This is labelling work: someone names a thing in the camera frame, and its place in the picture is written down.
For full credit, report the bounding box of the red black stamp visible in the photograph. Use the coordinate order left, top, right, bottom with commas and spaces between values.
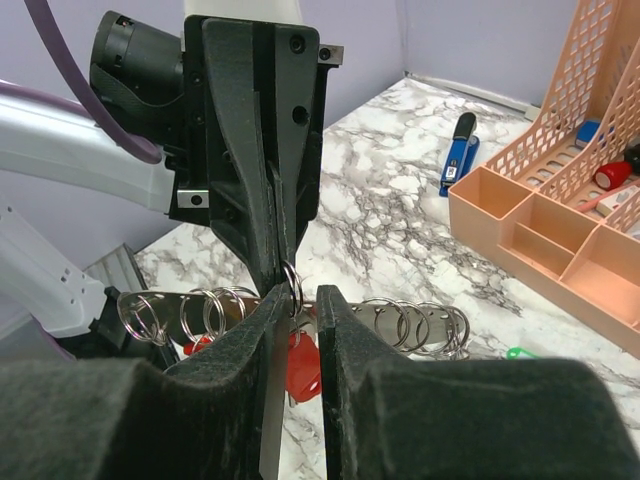
593, 144, 639, 191

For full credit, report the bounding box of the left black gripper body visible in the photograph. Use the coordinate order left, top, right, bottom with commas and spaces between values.
90, 11, 344, 225

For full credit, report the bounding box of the red handled key organizer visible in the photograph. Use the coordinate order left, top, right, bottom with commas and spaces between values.
117, 259, 471, 480

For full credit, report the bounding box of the blue stapler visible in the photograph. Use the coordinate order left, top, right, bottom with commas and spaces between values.
439, 112, 481, 197

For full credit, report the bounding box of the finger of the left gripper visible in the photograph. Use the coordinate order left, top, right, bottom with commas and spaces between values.
202, 18, 280, 295
271, 24, 319, 280

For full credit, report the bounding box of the peach plastic desk organizer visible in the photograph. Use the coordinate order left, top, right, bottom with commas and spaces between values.
449, 1, 639, 355

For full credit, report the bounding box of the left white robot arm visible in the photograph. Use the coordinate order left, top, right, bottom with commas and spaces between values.
1, 1, 344, 346

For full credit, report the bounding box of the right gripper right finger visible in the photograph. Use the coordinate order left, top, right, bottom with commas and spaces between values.
317, 285, 639, 479

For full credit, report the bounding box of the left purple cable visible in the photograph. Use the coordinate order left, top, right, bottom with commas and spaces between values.
0, 0, 161, 166

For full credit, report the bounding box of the blue stamp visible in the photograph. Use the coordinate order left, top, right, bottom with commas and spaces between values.
574, 119, 601, 150

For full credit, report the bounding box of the green key tag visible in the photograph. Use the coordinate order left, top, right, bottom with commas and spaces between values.
505, 346, 538, 360

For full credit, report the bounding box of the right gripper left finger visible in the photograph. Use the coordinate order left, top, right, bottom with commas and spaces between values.
1, 285, 290, 479

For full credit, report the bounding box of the pink pencil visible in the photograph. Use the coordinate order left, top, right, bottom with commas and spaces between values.
576, 191, 615, 212

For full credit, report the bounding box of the red key tag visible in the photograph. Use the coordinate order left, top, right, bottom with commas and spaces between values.
285, 332, 322, 403

